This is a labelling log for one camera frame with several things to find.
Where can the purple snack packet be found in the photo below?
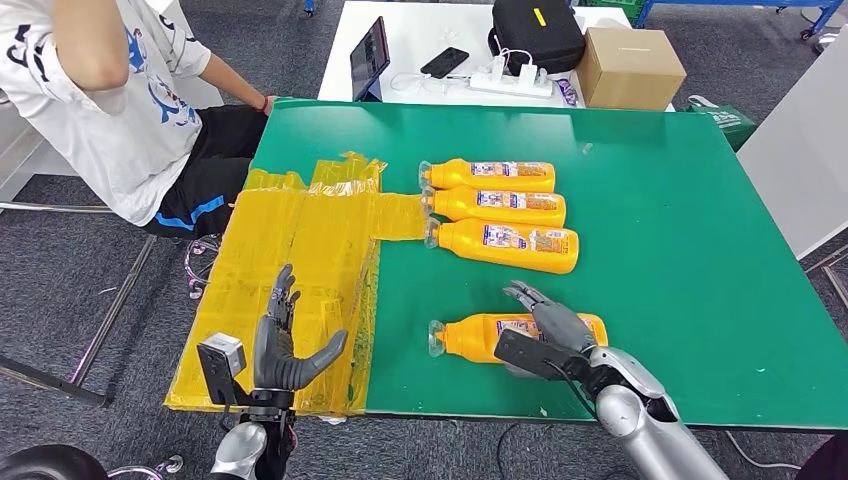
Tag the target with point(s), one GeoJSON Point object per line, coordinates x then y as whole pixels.
{"type": "Point", "coordinates": [567, 93]}

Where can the green shopping bag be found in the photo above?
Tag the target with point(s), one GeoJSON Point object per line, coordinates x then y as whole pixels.
{"type": "Point", "coordinates": [725, 122]}

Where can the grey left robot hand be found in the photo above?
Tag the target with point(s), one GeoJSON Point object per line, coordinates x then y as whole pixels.
{"type": "Point", "coordinates": [275, 361]}

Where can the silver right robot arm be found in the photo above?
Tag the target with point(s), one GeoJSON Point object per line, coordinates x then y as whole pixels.
{"type": "Point", "coordinates": [636, 424]}

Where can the person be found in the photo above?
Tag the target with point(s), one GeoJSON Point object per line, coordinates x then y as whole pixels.
{"type": "Point", "coordinates": [99, 119]}

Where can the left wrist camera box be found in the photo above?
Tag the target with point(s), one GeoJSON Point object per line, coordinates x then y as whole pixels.
{"type": "Point", "coordinates": [222, 358]}

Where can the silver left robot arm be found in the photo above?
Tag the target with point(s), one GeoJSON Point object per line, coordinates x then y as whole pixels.
{"type": "Point", "coordinates": [242, 450]}

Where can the green plastic crate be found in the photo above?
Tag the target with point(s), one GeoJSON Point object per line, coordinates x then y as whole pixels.
{"type": "Point", "coordinates": [616, 3]}

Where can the black zip case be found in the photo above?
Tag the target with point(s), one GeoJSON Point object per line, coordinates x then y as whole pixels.
{"type": "Point", "coordinates": [536, 40]}

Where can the dark round stool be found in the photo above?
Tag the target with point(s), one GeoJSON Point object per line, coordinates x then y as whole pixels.
{"type": "Point", "coordinates": [828, 464]}

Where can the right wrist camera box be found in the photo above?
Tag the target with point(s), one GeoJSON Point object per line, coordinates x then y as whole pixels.
{"type": "Point", "coordinates": [523, 351]}

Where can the black round stool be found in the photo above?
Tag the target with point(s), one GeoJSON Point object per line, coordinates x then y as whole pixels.
{"type": "Point", "coordinates": [46, 467]}

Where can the white plug charger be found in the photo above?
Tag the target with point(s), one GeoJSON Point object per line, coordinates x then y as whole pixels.
{"type": "Point", "coordinates": [497, 68]}
{"type": "Point", "coordinates": [526, 74]}

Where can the white panel table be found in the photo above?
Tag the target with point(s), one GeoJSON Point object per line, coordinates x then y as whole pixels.
{"type": "Point", "coordinates": [802, 152]}

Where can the chrome stool base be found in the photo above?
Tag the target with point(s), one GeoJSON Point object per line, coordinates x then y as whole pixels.
{"type": "Point", "coordinates": [196, 289]}

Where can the blue metal rack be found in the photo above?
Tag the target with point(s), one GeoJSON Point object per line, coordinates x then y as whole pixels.
{"type": "Point", "coordinates": [729, 2]}

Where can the steel bench with legs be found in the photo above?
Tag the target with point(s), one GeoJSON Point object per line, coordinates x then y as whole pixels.
{"type": "Point", "coordinates": [113, 311]}

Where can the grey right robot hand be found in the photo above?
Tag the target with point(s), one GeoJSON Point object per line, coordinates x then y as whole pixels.
{"type": "Point", "coordinates": [563, 328]}

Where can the orange detergent bottle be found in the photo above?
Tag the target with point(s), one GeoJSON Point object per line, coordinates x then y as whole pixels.
{"type": "Point", "coordinates": [450, 175]}
{"type": "Point", "coordinates": [464, 338]}
{"type": "Point", "coordinates": [457, 205]}
{"type": "Point", "coordinates": [464, 245]}

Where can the grey metal floor frame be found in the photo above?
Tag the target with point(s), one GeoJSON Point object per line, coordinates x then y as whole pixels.
{"type": "Point", "coordinates": [835, 285]}

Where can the black smartphone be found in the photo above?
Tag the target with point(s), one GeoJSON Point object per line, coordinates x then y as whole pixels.
{"type": "Point", "coordinates": [444, 63]}

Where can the yellow taped cardboard mat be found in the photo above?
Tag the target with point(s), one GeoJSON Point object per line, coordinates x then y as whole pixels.
{"type": "Point", "coordinates": [265, 225]}

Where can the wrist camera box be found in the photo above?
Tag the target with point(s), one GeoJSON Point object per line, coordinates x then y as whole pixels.
{"type": "Point", "coordinates": [523, 351]}
{"type": "Point", "coordinates": [222, 358]}

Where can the white power strip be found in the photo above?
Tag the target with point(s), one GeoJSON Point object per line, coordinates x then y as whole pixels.
{"type": "Point", "coordinates": [510, 88]}

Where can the brown cardboard box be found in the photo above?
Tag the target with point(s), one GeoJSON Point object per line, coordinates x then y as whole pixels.
{"type": "Point", "coordinates": [629, 73]}

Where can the black tablet on stand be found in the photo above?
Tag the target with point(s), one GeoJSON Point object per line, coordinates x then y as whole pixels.
{"type": "Point", "coordinates": [369, 60]}

